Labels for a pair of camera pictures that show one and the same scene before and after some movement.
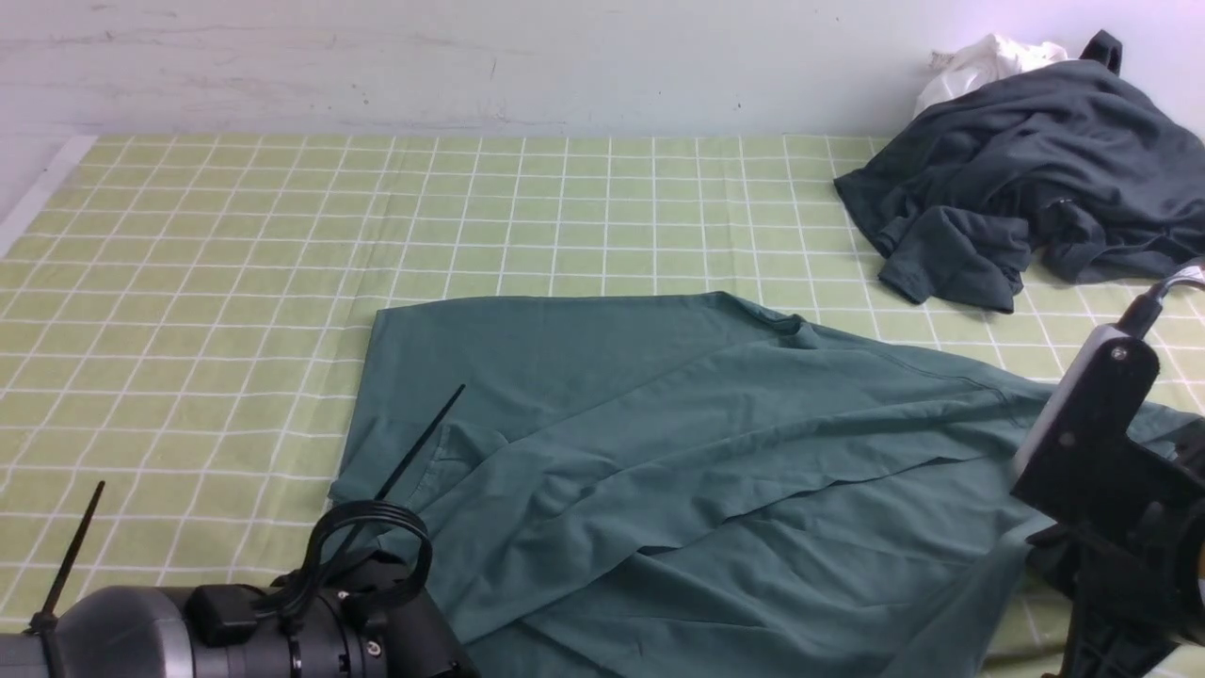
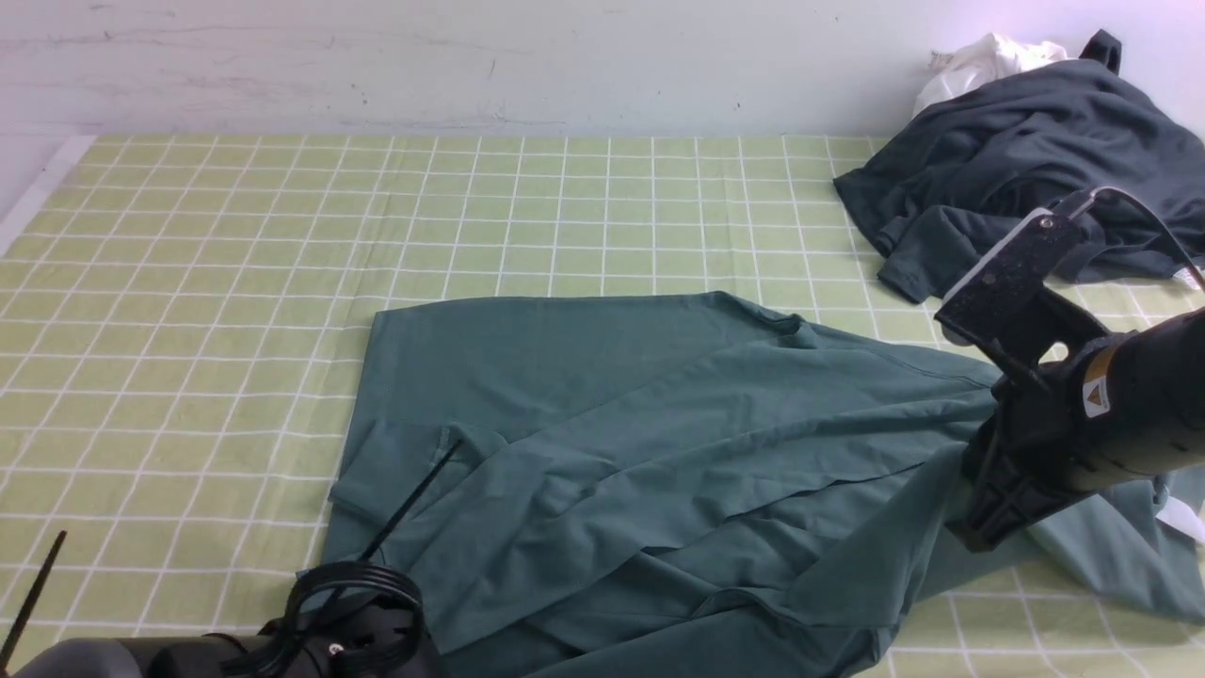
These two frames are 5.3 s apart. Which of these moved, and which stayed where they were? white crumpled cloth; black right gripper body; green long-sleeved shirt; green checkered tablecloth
Moved: black right gripper body
Stayed: white crumpled cloth; green long-sleeved shirt; green checkered tablecloth
